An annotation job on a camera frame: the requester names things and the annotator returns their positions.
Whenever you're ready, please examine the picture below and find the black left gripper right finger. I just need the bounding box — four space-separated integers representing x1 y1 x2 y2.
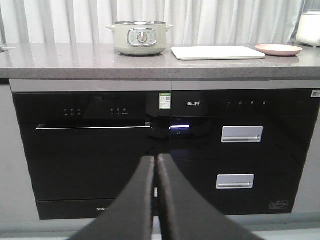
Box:
157 154 259 240

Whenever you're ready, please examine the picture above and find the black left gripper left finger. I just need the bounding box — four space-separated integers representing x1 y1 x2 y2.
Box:
71 156 155 240

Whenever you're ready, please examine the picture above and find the white bear serving tray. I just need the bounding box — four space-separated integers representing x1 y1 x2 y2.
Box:
171 46 266 61

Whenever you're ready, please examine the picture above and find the pink round plate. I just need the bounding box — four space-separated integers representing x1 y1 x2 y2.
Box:
255 44 303 57

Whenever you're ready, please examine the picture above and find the black built-in dishwasher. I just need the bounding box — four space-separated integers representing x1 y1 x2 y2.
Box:
13 91 171 220

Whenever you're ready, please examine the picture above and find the black built-in sterilizer cabinet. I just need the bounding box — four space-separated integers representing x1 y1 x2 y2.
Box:
168 88 320 215

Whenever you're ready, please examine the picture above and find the green energy label sticker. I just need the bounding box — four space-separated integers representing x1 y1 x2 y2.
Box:
159 93 172 110

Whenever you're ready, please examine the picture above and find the green electric cooking pot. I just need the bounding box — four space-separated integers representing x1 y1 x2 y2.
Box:
106 21 173 56

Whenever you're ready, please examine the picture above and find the white rice cooker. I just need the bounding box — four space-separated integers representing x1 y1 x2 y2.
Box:
296 9 320 47

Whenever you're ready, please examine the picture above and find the white pleated curtain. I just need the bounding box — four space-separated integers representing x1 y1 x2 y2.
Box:
0 0 320 44

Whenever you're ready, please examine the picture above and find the silver lower drawer handle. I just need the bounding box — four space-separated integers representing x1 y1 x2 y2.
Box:
216 173 255 190

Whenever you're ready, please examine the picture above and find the silver drawer handle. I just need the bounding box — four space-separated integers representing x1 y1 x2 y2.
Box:
221 125 264 143
216 173 255 190

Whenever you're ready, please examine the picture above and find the silver upper drawer handle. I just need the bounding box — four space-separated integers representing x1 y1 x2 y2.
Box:
221 125 264 143

